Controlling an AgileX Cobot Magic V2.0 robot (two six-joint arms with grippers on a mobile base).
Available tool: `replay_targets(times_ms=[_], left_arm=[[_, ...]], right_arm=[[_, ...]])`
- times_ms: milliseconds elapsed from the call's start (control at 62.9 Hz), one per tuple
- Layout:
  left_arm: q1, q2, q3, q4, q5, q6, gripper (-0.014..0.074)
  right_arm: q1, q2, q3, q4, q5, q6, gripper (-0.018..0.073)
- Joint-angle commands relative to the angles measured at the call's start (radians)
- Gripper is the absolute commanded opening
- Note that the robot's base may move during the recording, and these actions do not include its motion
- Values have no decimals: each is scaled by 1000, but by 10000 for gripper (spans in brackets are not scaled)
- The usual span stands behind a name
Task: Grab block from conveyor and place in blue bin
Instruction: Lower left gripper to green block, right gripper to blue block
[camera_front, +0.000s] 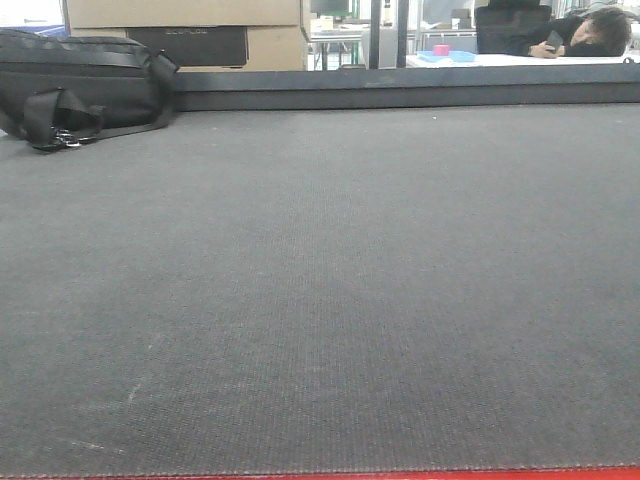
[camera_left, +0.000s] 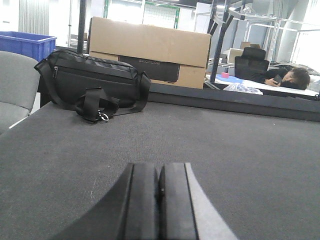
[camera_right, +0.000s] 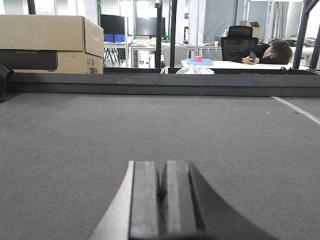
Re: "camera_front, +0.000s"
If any dark grey conveyor belt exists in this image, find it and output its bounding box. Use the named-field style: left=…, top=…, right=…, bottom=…
left=1, top=104, right=639, bottom=476

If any white table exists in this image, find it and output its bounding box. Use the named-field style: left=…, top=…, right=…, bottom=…
left=406, top=54, right=639, bottom=68

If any pink tape roll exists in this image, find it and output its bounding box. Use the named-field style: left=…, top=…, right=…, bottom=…
left=432, top=44, right=450, bottom=56

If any light blue tray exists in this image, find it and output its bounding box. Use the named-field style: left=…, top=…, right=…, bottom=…
left=417, top=50, right=476, bottom=64

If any large cardboard box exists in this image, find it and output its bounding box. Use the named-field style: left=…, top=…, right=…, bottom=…
left=66, top=0, right=310, bottom=71

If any black office chair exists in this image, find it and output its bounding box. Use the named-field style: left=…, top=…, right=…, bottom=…
left=474, top=1, right=552, bottom=54

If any black fabric bag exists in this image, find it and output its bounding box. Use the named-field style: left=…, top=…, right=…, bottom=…
left=1, top=29, right=178, bottom=152

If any black smartphone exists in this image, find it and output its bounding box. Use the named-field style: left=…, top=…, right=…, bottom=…
left=545, top=31, right=563, bottom=53

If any person in black resting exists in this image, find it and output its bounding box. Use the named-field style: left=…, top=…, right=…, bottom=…
left=504, top=7, right=632, bottom=59

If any black vertical post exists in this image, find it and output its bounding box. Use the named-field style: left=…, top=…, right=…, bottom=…
left=369, top=0, right=382, bottom=70

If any black conveyor side rail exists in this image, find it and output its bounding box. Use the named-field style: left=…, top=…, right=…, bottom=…
left=175, top=61, right=639, bottom=112

